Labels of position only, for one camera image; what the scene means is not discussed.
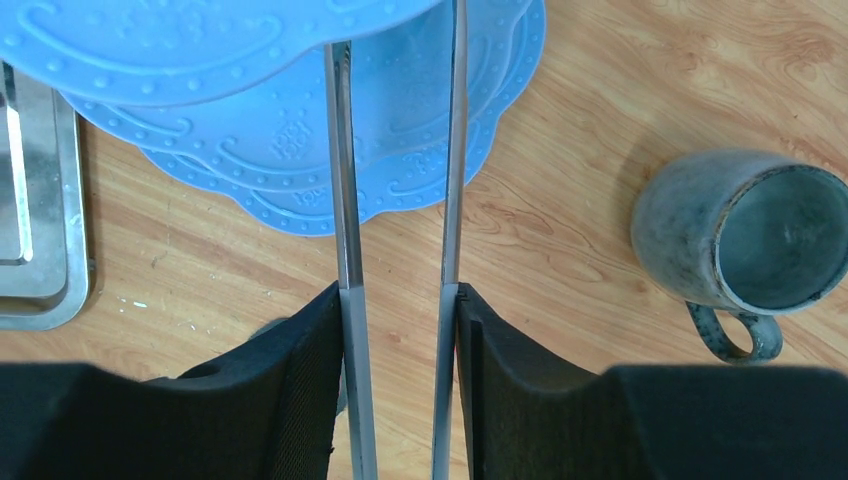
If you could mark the blue three-tier cake stand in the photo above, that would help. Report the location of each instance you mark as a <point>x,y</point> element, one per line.
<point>230,97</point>

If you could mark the grey ceramic mug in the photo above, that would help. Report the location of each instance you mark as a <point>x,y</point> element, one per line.
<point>742,236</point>

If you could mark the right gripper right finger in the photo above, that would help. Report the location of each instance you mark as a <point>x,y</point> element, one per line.
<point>530,414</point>

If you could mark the steel rectangular tray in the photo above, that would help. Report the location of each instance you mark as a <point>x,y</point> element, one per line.
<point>46,274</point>

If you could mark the steel serving tongs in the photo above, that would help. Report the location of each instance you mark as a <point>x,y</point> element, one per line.
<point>337,58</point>

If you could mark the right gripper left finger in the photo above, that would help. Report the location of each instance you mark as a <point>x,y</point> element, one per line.
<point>263,410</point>

